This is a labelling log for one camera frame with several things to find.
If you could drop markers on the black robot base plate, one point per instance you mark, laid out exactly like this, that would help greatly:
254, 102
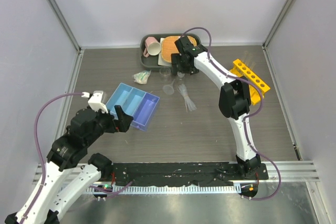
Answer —
181, 174

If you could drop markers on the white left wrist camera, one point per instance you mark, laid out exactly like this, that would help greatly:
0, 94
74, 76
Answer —
96, 101

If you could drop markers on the clear glass beaker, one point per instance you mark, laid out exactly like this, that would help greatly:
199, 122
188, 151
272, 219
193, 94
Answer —
165, 74

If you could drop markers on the plastic glove packet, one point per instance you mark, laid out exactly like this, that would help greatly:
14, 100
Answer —
142, 77

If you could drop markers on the clear plastic funnel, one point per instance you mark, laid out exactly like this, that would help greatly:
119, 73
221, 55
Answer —
168, 88

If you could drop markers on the dark green plastic tray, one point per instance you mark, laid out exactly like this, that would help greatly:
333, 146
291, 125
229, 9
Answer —
150, 63

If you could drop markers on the blue three-compartment organizer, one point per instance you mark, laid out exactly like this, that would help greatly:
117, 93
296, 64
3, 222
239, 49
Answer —
139, 104

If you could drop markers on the bundle of plastic pipettes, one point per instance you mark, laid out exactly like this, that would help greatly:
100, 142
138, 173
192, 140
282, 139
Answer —
189, 104

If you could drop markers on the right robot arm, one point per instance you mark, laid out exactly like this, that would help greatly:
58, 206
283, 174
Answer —
234, 98

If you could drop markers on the orange woven basket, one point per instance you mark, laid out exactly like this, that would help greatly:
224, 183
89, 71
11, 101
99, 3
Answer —
168, 47

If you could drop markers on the clear glass test tube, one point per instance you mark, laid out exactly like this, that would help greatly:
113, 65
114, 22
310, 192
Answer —
251, 60
246, 58
252, 67

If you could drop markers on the clear glass stoppered bottle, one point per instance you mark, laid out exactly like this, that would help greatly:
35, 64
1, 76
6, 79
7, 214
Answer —
180, 75

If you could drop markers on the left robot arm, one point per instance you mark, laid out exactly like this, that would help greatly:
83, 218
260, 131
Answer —
46, 204

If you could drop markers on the white slotted cable duct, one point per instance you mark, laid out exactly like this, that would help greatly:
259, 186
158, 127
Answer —
192, 189

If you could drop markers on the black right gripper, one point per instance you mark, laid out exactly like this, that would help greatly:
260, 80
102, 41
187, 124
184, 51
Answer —
176, 59

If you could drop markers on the yellow test tube rack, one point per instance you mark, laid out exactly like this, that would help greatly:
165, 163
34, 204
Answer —
241, 70

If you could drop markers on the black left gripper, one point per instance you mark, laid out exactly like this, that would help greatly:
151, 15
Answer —
124, 120

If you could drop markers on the pink ceramic mug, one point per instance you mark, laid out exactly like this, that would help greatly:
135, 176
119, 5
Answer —
152, 47

